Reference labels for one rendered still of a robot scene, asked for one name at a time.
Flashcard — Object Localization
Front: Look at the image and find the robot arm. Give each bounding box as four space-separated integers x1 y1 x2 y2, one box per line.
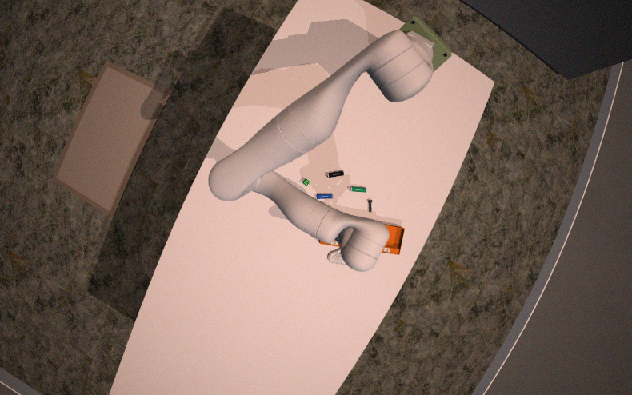
208 30 434 272

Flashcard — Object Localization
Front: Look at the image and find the orange rack of three bins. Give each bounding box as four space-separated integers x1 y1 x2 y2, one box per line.
318 224 404 255

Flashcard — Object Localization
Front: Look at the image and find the black battery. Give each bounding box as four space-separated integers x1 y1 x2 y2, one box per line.
327 170 344 178

